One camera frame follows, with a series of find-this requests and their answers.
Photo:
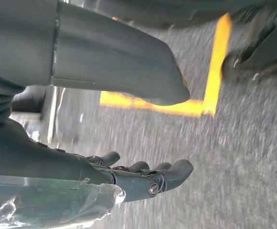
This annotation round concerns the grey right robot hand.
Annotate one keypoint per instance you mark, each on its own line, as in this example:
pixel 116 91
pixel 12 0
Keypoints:
pixel 93 53

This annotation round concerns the steel top workbench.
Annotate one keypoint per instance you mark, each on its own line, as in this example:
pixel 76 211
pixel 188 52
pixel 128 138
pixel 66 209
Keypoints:
pixel 54 110

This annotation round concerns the yellow floor tape square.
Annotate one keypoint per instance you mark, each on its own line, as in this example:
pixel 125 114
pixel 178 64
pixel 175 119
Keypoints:
pixel 215 63

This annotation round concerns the dark robot lower body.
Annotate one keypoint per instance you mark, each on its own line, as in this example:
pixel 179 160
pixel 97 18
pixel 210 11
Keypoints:
pixel 260 41

